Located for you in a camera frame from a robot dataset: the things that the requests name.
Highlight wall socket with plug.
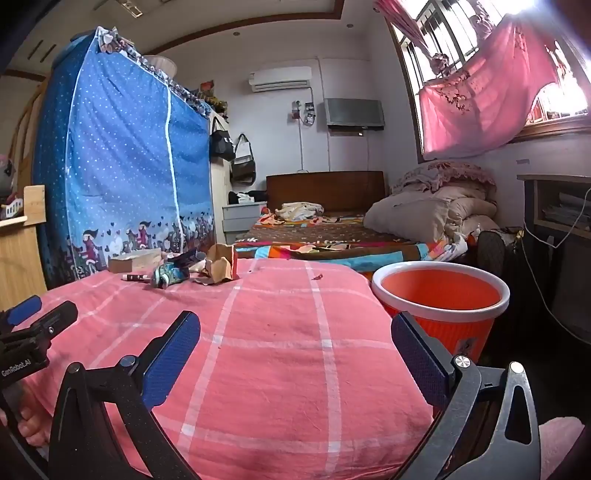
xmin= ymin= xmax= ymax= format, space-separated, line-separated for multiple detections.
xmin=291 ymin=100 xmax=317 ymax=127

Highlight tan cardboard box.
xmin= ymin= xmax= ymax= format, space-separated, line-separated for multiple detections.
xmin=107 ymin=248 xmax=163 ymax=274

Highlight person's left hand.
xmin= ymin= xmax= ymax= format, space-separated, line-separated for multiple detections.
xmin=17 ymin=385 xmax=51 ymax=448

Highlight black hanging bag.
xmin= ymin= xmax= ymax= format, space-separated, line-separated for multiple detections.
xmin=209 ymin=117 xmax=238 ymax=162

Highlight brown wooden headboard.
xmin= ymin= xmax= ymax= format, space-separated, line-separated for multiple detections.
xmin=266 ymin=171 xmax=387 ymax=214

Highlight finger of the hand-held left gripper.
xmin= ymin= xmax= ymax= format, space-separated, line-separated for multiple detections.
xmin=0 ymin=296 xmax=43 ymax=330
xmin=0 ymin=300 xmax=79 ymax=354

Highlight white air conditioner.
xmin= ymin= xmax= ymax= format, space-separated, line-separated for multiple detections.
xmin=248 ymin=67 xmax=313 ymax=93

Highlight grey stuffed toy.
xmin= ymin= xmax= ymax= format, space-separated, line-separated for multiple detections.
xmin=0 ymin=154 xmax=18 ymax=200

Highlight wooden desk with shelf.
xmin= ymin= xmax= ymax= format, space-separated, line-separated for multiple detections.
xmin=516 ymin=173 xmax=591 ymax=334

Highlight green tube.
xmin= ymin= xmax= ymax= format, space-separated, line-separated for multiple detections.
xmin=152 ymin=261 xmax=191 ymax=291

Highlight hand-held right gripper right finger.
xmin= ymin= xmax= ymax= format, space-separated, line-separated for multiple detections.
xmin=391 ymin=311 xmax=541 ymax=480

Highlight crumpled light clothes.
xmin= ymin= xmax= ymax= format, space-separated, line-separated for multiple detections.
xmin=260 ymin=201 xmax=325 ymax=223

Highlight stack of papers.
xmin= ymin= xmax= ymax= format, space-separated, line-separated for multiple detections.
xmin=542 ymin=191 xmax=591 ymax=225

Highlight black cloth item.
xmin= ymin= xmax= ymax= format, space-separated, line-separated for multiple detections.
xmin=228 ymin=189 xmax=269 ymax=205

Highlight pink curtain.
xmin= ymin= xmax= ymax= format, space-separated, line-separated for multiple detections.
xmin=418 ymin=14 xmax=574 ymax=156

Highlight black wrapper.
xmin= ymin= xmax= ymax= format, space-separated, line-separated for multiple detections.
xmin=172 ymin=248 xmax=208 ymax=269

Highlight window with metal grille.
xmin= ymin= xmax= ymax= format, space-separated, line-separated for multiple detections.
xmin=387 ymin=0 xmax=591 ymax=141

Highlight white lamp shade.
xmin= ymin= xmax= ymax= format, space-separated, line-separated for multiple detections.
xmin=142 ymin=54 xmax=179 ymax=79

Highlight blue dotted fabric wardrobe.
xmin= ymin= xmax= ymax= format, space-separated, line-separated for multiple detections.
xmin=31 ymin=27 xmax=217 ymax=292

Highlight pile of folded quilts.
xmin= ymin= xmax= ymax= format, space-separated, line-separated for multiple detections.
xmin=392 ymin=160 xmax=500 ymax=237

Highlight pink checked cloth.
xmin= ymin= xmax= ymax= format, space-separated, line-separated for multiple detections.
xmin=0 ymin=257 xmax=435 ymax=480

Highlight white cabinet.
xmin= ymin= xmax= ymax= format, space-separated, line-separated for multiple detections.
xmin=209 ymin=113 xmax=232 ymax=246

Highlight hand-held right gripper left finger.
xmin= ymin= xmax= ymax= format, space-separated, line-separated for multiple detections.
xmin=48 ymin=310 xmax=202 ymax=480

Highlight light wooden shelf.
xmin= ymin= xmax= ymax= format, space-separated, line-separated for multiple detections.
xmin=0 ymin=185 xmax=47 ymax=315

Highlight orange bucket with white rim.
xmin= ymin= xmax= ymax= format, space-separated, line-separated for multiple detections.
xmin=370 ymin=261 xmax=511 ymax=366

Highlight bed with colourful striped blanket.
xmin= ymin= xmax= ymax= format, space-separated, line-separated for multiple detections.
xmin=233 ymin=211 xmax=468 ymax=274

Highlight grey wall television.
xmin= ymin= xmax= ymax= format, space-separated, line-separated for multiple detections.
xmin=324 ymin=98 xmax=386 ymax=133

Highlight beige pillow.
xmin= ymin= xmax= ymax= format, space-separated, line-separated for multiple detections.
xmin=363 ymin=189 xmax=451 ymax=243

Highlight white drawer chest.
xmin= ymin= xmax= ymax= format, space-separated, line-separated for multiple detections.
xmin=222 ymin=201 xmax=269 ymax=246

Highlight grey hanging bag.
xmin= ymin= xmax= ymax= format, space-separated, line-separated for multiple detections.
xmin=230 ymin=133 xmax=257 ymax=186

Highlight pink fuzzy clothing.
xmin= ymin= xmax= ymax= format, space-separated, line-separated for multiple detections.
xmin=537 ymin=415 xmax=588 ymax=480

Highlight white cable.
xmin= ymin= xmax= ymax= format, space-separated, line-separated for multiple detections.
xmin=521 ymin=184 xmax=591 ymax=343

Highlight dark padded chair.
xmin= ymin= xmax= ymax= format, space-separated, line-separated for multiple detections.
xmin=475 ymin=228 xmax=523 ymax=278

